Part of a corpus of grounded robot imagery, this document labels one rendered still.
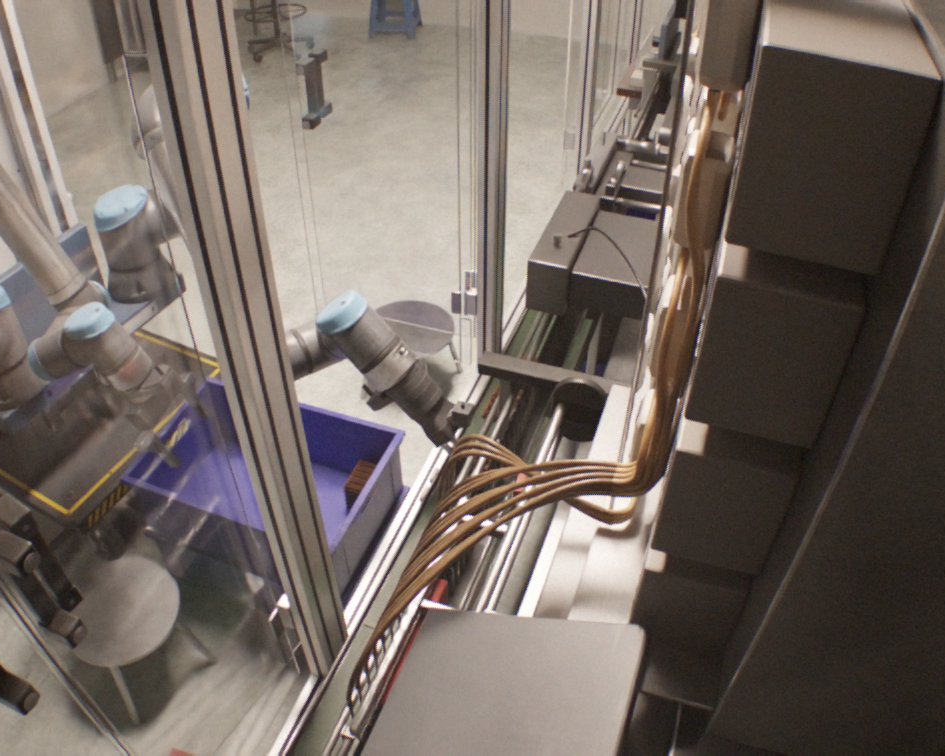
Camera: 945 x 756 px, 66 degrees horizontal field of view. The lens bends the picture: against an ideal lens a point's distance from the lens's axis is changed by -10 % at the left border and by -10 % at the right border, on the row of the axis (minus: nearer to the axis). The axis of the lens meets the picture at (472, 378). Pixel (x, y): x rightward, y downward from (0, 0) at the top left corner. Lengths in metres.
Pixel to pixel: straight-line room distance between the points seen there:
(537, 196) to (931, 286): 3.51
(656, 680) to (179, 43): 0.65
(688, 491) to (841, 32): 0.32
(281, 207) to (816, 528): 3.53
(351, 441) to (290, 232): 1.75
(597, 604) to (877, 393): 0.45
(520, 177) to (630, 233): 2.55
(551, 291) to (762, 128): 0.98
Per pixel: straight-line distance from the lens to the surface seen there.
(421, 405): 1.36
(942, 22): 0.50
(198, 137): 0.72
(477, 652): 0.73
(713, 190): 0.62
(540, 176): 4.03
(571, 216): 1.48
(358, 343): 1.33
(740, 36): 0.58
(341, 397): 2.71
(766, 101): 0.41
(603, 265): 1.38
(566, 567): 0.84
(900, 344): 0.40
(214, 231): 0.76
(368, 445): 2.04
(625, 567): 0.82
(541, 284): 1.36
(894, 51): 0.44
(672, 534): 0.61
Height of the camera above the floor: 1.82
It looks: 41 degrees down
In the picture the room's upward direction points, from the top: straight up
